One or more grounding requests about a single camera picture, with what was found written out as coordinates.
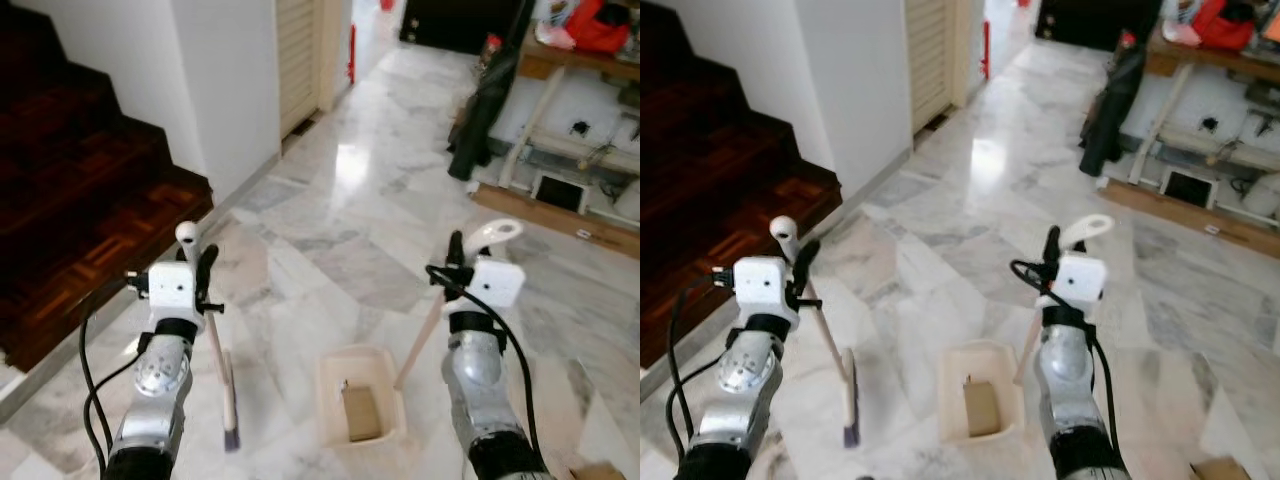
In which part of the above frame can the wooden broom with white tip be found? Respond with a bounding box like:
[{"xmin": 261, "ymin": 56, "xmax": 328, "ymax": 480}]
[
  {"xmin": 175, "ymin": 221, "xmax": 243, "ymax": 453},
  {"xmin": 769, "ymin": 214, "xmax": 863, "ymax": 449}
]

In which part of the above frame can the brown cardboard piece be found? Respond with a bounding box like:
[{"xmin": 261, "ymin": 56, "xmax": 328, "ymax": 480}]
[
  {"xmin": 961, "ymin": 375, "xmax": 1005, "ymax": 439},
  {"xmin": 341, "ymin": 380, "xmax": 387, "ymax": 442}
]

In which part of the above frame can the beige dustpan with wooden handle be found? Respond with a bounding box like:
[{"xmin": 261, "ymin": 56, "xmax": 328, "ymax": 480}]
[
  {"xmin": 936, "ymin": 214, "xmax": 1115, "ymax": 445},
  {"xmin": 316, "ymin": 219, "xmax": 524, "ymax": 449}
]

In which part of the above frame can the low wooden storage shelf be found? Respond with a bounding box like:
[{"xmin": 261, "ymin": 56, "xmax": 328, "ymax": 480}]
[
  {"xmin": 1098, "ymin": 30, "xmax": 1280, "ymax": 263},
  {"xmin": 468, "ymin": 40, "xmax": 641, "ymax": 261}
]

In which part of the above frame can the dark wooden staircase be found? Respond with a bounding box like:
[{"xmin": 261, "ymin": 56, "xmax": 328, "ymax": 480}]
[
  {"xmin": 0, "ymin": 0, "xmax": 215, "ymax": 374},
  {"xmin": 640, "ymin": 0, "xmax": 846, "ymax": 369}
]

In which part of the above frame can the black framed panel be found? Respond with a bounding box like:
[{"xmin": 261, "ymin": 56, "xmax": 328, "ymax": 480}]
[
  {"xmin": 533, "ymin": 171, "xmax": 588, "ymax": 214},
  {"xmin": 1160, "ymin": 167, "xmax": 1218, "ymax": 210}
]

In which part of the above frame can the long black fabric bag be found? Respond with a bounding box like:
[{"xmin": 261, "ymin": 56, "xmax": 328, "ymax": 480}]
[
  {"xmin": 446, "ymin": 33, "xmax": 528, "ymax": 184},
  {"xmin": 1077, "ymin": 28, "xmax": 1153, "ymax": 179}
]

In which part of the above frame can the louvered wooden door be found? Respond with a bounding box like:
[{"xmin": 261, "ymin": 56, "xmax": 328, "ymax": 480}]
[
  {"xmin": 905, "ymin": 0, "xmax": 979, "ymax": 136},
  {"xmin": 275, "ymin": 0, "xmax": 343, "ymax": 139}
]

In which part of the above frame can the red plastic bag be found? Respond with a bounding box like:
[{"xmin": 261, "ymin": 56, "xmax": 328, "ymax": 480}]
[
  {"xmin": 563, "ymin": 0, "xmax": 634, "ymax": 55},
  {"xmin": 1193, "ymin": 0, "xmax": 1268, "ymax": 53}
]

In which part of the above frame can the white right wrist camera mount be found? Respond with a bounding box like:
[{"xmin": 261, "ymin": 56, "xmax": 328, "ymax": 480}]
[
  {"xmin": 469, "ymin": 257, "xmax": 527, "ymax": 314},
  {"xmin": 1049, "ymin": 252, "xmax": 1110, "ymax": 310}
]

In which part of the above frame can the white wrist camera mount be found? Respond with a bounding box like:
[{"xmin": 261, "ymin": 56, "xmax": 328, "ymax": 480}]
[
  {"xmin": 1049, "ymin": 252, "xmax": 1110, "ymax": 310},
  {"xmin": 147, "ymin": 261, "xmax": 202, "ymax": 322},
  {"xmin": 469, "ymin": 257, "xmax": 527, "ymax": 314},
  {"xmin": 732, "ymin": 256, "xmax": 802, "ymax": 324}
]

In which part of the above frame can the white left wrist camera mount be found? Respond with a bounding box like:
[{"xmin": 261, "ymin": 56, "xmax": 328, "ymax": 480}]
[
  {"xmin": 147, "ymin": 261, "xmax": 202, "ymax": 322},
  {"xmin": 732, "ymin": 256, "xmax": 802, "ymax": 324}
]

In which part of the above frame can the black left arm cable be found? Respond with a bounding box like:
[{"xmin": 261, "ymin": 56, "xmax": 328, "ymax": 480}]
[
  {"xmin": 77, "ymin": 278, "xmax": 152, "ymax": 477},
  {"xmin": 664, "ymin": 268, "xmax": 737, "ymax": 473}
]

